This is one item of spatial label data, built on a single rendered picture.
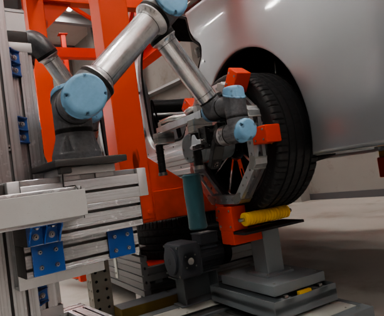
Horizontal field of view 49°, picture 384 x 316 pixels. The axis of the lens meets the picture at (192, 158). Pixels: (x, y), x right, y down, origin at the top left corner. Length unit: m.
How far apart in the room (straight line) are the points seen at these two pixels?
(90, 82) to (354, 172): 6.99
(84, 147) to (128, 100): 1.03
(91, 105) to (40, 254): 0.44
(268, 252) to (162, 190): 0.66
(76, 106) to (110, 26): 1.25
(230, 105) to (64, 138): 0.54
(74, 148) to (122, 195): 0.20
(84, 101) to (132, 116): 1.11
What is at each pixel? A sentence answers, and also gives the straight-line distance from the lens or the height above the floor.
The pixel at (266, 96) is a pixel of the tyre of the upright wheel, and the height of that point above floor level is 1.01.
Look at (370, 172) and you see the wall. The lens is 7.77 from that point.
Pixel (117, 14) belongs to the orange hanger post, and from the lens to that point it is 2.43.
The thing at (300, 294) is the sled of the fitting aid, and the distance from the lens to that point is 1.94.
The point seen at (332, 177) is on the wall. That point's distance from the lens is 8.17.
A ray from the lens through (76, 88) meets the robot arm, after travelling 1.19.
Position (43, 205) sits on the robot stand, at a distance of 1.12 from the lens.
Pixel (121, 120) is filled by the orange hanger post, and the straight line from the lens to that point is 2.25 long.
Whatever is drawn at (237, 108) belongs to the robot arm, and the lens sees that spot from 1.42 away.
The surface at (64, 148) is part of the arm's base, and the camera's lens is 1.31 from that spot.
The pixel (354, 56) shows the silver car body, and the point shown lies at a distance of 1.65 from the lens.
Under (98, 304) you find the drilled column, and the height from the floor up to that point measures 0.14.
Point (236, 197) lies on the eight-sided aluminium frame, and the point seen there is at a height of 0.61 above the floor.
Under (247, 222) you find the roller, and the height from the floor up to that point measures 0.50.
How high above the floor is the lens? 0.71
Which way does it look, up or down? 3 degrees up
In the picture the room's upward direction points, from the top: 8 degrees counter-clockwise
